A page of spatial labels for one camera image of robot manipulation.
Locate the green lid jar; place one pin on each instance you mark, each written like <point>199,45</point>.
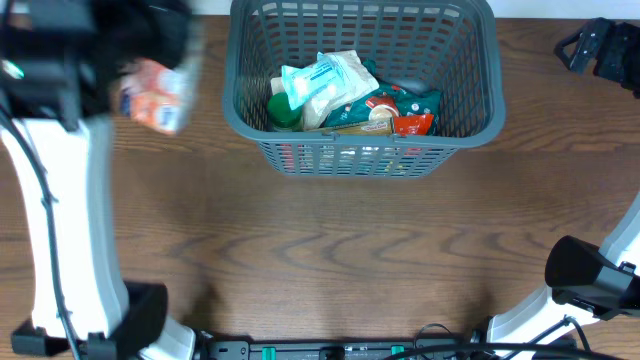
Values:
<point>282,117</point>

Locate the green Nescafe bag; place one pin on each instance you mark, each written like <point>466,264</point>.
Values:
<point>387,101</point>

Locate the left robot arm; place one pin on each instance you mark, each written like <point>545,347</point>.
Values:
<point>59,60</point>

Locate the teal small sachet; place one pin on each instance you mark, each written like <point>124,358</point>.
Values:
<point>302,84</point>

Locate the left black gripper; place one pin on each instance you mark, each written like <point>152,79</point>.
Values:
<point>178,60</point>

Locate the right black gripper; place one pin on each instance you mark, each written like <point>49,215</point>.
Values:
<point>621,38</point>

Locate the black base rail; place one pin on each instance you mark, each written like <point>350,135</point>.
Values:
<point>433,341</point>

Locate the grey plastic basket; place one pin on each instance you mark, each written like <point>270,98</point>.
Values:
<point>445,45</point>

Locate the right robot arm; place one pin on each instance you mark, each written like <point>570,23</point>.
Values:
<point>584,283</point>

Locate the orange biscuit packet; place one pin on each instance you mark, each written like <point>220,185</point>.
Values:
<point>403,126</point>

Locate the Kleenex tissue multipack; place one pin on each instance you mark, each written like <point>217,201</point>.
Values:
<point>158,97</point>

